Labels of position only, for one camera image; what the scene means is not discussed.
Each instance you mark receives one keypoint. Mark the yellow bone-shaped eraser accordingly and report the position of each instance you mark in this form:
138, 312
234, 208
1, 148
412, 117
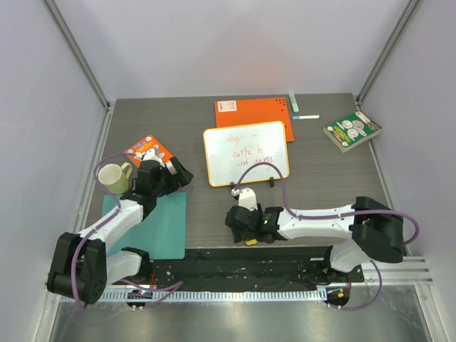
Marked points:
251, 242

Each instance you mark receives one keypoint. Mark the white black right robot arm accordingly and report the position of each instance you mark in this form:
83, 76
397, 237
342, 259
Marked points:
354, 233

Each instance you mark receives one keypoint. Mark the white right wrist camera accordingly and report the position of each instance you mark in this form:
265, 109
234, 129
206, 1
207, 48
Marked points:
246, 198

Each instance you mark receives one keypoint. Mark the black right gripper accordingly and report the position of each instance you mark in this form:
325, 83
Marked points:
234, 221

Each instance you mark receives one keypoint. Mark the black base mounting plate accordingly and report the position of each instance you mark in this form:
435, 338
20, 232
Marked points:
242, 269

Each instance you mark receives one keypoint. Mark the white blue-capped marker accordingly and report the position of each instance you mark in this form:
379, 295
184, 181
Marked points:
305, 117

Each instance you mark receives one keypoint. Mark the light green mug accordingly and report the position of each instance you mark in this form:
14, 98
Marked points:
115, 178

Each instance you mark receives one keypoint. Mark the green cover book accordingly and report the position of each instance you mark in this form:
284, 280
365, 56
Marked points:
352, 130

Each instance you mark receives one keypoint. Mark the green highlighter marker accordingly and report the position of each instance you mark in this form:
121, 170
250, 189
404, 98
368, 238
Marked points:
293, 102

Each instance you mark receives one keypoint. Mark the yellow-framed whiteboard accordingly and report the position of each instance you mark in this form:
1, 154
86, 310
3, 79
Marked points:
232, 150

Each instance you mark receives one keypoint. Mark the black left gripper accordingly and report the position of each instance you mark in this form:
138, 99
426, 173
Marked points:
181, 178

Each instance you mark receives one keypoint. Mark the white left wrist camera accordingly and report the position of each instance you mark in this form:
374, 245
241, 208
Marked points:
151, 154

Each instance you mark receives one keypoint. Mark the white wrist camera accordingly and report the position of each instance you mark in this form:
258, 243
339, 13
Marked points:
151, 154
246, 198

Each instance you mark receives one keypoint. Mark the orange clipboard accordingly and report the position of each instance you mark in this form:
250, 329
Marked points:
253, 111

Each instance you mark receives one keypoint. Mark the orange cover booklet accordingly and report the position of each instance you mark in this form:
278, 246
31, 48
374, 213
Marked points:
146, 145

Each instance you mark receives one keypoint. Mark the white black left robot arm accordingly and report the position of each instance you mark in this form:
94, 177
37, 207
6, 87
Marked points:
81, 268

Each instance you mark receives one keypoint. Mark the teal cutting mat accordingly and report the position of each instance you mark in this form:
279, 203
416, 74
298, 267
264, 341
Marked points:
162, 234

